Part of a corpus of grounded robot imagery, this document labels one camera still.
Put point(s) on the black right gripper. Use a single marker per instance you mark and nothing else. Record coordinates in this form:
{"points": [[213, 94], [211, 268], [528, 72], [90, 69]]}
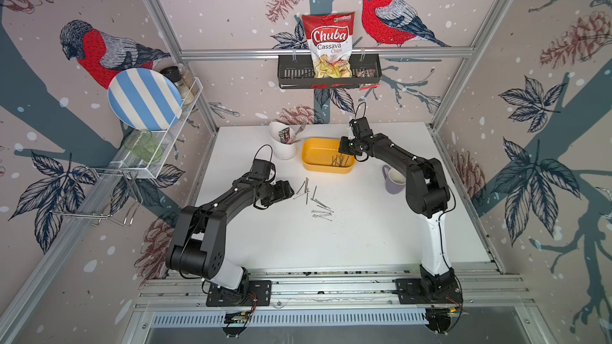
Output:
{"points": [[341, 146]]}

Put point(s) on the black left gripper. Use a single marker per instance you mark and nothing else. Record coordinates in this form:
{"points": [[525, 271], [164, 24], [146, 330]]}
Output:
{"points": [[284, 191]]}

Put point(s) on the yellow plastic storage box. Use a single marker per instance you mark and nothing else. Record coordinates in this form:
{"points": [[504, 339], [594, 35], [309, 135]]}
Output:
{"points": [[322, 155]]}

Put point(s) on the purple ceramic mug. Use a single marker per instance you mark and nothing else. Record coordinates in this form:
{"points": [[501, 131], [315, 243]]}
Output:
{"points": [[395, 182]]}

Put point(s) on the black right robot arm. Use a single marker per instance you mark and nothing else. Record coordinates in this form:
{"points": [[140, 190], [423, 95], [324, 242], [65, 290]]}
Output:
{"points": [[427, 193]]}

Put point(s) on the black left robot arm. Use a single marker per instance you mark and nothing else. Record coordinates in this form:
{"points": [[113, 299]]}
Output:
{"points": [[198, 245]]}

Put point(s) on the white utensil holder cup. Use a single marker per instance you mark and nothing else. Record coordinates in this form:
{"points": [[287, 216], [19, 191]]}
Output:
{"points": [[284, 139]]}

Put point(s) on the red cassava chips bag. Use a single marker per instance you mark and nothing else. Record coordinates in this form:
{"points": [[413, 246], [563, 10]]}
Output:
{"points": [[329, 38]]}

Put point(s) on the light spice jar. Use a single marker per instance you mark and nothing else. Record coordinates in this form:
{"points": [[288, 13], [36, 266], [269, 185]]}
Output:
{"points": [[189, 81]]}

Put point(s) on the green glass cup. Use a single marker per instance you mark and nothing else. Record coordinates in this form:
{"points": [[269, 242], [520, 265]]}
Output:
{"points": [[144, 145]]}

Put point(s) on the dark lid spice jar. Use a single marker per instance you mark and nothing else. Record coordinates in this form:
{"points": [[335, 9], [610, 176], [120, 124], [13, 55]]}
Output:
{"points": [[173, 74]]}

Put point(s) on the blue white striped plate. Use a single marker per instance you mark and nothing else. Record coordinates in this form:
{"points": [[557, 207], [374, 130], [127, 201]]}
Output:
{"points": [[145, 100]]}

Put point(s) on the black wire wall basket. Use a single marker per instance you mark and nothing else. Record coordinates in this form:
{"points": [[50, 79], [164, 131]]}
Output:
{"points": [[301, 72]]}

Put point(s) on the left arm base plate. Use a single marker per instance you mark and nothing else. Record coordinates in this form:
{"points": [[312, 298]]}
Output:
{"points": [[250, 293]]}

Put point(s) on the clear wire wall shelf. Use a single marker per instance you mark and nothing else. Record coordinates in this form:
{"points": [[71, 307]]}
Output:
{"points": [[128, 166]]}

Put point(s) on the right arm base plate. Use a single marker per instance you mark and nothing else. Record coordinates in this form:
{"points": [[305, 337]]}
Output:
{"points": [[430, 289]]}

